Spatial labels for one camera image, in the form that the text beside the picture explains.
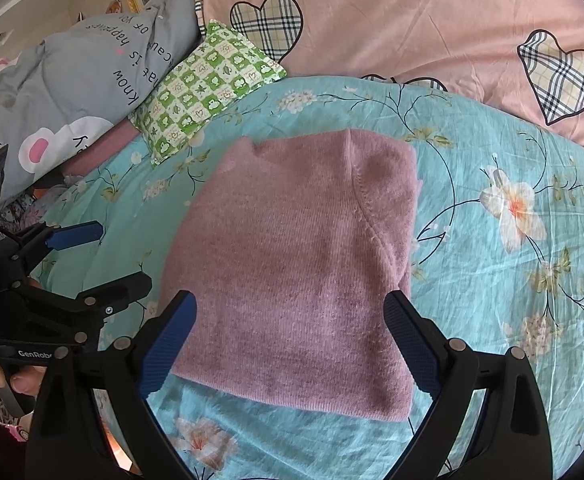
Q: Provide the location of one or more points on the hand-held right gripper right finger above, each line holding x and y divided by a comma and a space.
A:
412, 345

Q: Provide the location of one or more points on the green checkered pillow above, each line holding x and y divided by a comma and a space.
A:
201, 85

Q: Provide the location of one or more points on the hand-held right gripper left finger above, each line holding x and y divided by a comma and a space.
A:
166, 345

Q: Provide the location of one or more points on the maroon cloth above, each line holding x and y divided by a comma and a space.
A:
106, 147

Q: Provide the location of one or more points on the pink knit sweater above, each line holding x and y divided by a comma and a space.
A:
282, 260

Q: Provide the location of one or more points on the person's left hand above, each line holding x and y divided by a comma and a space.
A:
26, 381

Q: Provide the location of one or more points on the teal floral bedsheet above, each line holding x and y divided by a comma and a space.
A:
472, 310

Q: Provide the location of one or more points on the pink duvet with plaid hearts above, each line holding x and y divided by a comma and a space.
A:
397, 20

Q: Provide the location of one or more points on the grey printed quilt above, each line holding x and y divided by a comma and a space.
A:
71, 70

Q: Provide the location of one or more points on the floral patterned cloth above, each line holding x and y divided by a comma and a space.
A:
26, 210

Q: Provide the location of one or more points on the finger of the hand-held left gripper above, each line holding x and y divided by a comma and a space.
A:
76, 235
116, 290

